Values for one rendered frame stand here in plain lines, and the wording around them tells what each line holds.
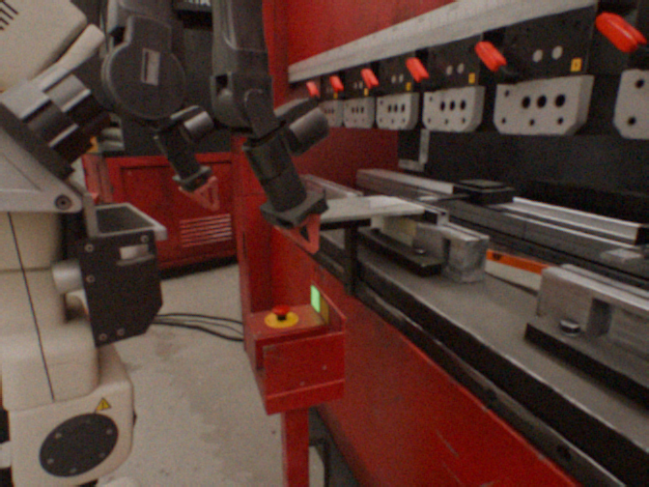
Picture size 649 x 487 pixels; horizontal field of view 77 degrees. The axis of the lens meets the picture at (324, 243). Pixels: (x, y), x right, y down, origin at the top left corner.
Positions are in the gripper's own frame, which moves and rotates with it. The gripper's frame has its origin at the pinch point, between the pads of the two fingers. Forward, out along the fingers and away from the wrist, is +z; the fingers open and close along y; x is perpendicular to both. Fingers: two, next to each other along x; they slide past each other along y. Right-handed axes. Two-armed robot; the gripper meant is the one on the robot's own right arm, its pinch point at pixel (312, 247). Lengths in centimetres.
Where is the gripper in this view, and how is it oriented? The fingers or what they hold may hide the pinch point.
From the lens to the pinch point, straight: 66.5
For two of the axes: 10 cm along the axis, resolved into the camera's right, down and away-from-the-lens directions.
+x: -7.1, 5.9, -3.8
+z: 3.6, 7.7, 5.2
